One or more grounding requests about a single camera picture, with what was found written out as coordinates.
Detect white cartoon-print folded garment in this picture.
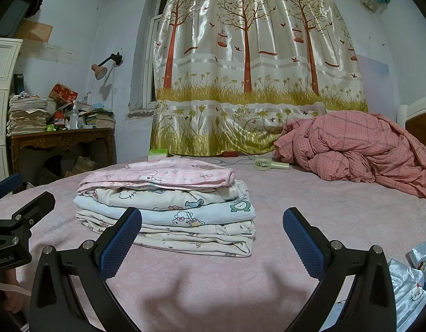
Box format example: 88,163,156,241
73,194,255,228

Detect stack of papers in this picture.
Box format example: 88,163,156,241
6,94,50,135

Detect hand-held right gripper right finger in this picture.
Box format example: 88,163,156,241
283,207,396,332

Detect tree-print satin curtain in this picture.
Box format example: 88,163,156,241
149,0,369,156

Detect blue satin garment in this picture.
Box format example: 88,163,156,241
386,239,426,332

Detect pink wall lamp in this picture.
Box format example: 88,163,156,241
91,52,124,81

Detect cardboard boxes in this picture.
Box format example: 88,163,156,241
62,155,104,178

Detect green handheld fan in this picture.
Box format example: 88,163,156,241
253,158,290,171

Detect red box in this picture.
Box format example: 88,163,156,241
48,83,79,105

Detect white cabinet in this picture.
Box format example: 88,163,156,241
0,37,24,189

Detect white strap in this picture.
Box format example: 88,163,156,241
0,281,31,297

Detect stack of books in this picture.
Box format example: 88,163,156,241
83,110,116,129

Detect white wall paper sheet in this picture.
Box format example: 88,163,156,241
36,43,61,63
58,46,79,66

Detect pink printed pants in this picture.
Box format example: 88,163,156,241
77,157,236,196

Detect pale blue wall sheet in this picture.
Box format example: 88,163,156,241
358,55,388,87

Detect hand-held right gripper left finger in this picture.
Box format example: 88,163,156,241
29,207,143,332

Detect person's left hand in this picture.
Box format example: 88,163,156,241
3,268,30,317

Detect clear plastic bottle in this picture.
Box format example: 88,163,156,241
69,100,81,129

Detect white and wooden headboard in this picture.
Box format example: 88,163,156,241
397,94,426,135

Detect dark wooden desk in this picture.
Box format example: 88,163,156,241
9,127,117,185

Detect brown wall paper sheet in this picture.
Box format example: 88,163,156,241
15,20,54,40

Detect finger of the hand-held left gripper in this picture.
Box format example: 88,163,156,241
0,191,56,232
0,172,23,200

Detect cream kitty-print folded garment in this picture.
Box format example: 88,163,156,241
76,179,251,212

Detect small black device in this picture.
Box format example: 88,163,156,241
13,72,26,95

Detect dusty pink quilted blanket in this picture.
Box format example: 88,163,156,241
273,111,426,201

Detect white window frame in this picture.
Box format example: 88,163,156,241
128,0,174,120

